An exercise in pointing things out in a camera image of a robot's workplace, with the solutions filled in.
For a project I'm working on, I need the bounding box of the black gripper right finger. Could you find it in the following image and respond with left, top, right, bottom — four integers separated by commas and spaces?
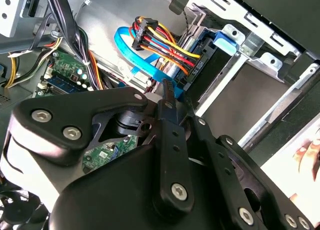
184, 94, 316, 230

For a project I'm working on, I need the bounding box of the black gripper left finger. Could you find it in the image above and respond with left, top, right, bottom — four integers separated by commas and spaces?
11, 78, 196, 213

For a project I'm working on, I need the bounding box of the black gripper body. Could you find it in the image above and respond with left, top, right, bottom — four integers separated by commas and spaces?
48, 143, 238, 230

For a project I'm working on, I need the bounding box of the blue data wire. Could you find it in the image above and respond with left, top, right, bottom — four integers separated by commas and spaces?
113, 26, 187, 100

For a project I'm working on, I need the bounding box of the orange red yellow power wire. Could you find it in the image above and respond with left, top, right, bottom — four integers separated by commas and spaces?
129, 16, 218, 91

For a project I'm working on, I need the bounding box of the hard disk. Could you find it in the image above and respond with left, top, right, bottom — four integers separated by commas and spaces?
174, 26, 238, 108

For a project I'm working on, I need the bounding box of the person's hand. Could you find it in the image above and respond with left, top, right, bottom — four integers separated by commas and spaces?
293, 137, 320, 166

